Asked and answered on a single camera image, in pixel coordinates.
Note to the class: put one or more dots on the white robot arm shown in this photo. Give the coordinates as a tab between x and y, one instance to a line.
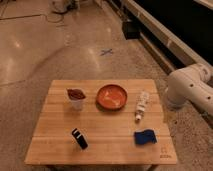
190	84

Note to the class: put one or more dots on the black standing eraser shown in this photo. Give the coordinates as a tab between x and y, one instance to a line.
79	138

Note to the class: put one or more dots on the orange round bowl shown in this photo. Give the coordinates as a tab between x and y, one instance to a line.
112	97

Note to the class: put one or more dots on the white tube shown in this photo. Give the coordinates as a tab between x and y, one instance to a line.
141	104

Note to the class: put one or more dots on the wooden table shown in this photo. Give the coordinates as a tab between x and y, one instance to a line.
109	134

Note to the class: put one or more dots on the blue crumpled cloth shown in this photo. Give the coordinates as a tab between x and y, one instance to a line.
144	137

